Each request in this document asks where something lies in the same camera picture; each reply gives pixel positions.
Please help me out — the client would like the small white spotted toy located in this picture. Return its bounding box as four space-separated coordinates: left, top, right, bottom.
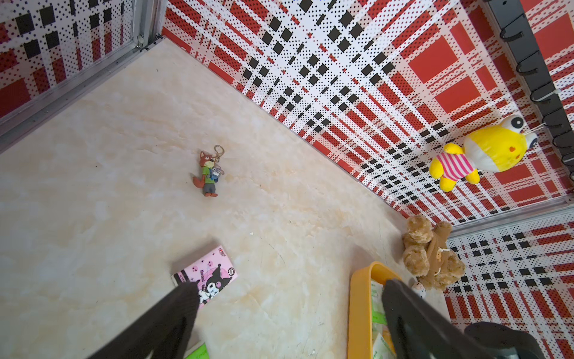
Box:
411 282 427 299

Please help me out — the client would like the small keychain charm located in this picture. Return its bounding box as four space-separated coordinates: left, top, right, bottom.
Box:
192 144 225 197

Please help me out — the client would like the yellow frog plush toy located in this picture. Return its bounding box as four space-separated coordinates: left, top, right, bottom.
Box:
429 115 538 192

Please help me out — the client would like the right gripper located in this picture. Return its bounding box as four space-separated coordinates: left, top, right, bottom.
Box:
464 322 545 359

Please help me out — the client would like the brown teddy bear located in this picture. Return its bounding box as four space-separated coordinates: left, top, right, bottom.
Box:
402 215 466 291

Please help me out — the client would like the pink tissue pack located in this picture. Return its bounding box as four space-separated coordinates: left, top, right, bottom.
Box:
171 245 238 308

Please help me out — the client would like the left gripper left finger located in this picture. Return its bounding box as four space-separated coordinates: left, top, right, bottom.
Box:
91 283 200 358

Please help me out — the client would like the yellow plastic storage box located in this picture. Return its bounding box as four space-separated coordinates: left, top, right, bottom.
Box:
347 261 401 358

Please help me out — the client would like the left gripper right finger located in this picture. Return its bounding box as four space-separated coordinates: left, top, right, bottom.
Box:
382 279 492 358

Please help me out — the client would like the black hook rail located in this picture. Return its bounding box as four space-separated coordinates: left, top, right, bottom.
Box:
487 0 573 180

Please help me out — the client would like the green tissue pack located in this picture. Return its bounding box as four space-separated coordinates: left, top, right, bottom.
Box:
185 343 210 359
371 280 396 359

